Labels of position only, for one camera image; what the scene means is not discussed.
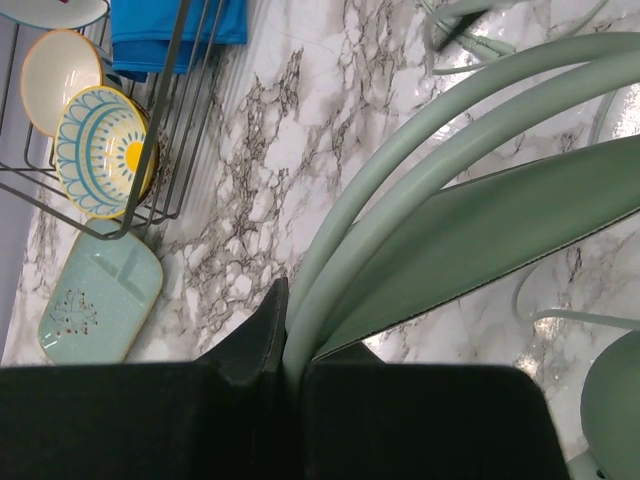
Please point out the black wire dish rack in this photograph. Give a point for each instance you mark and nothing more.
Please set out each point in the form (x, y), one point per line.
(163, 56)

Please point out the cream bowl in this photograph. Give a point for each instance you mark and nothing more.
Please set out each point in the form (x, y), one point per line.
(59, 65)

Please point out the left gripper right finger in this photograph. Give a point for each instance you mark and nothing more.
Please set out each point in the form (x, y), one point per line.
(371, 420)

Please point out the mint green headphones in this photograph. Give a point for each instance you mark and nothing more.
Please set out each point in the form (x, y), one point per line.
(404, 239)

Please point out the blue yellow patterned bowl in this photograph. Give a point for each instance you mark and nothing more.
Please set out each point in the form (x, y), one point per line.
(97, 150)

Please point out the mint green rectangular tray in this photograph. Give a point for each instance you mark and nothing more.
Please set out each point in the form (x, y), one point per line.
(104, 294)

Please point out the strawberry pattern plate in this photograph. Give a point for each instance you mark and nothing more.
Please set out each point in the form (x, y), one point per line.
(54, 14)

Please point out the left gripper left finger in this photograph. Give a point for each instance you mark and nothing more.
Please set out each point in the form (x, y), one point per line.
(210, 418)

